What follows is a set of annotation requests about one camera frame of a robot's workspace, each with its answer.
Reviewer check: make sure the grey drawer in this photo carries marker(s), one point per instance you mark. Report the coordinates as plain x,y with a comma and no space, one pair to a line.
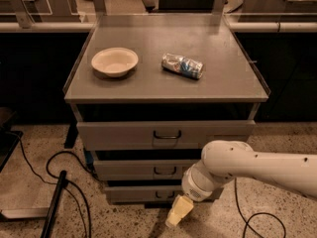
102,136
142,194
142,169

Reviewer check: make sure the crushed silver blue can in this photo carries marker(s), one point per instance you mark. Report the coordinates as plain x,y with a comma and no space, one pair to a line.
182,65

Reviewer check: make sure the grey bottom drawer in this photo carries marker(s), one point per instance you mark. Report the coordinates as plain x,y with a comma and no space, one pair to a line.
142,194

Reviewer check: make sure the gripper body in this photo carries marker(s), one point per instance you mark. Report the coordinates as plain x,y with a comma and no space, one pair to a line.
197,191

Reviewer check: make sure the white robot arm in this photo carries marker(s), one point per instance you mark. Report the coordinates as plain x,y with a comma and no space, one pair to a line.
222,161

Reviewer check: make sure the black bar on floor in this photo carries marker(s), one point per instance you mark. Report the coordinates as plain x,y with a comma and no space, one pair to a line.
61,182

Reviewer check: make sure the white horizontal rail pipe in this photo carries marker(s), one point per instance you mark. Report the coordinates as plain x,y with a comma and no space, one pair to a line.
297,27

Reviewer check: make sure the white paper bowl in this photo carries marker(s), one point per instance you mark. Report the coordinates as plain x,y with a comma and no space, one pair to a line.
115,62

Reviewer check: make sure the dark tray left edge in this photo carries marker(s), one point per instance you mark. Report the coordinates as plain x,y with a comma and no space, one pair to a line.
8,142

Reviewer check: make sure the grey top drawer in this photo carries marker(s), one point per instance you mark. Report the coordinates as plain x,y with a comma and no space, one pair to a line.
102,136

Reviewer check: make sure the grey drawer cabinet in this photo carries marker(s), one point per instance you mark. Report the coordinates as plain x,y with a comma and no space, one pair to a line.
150,91

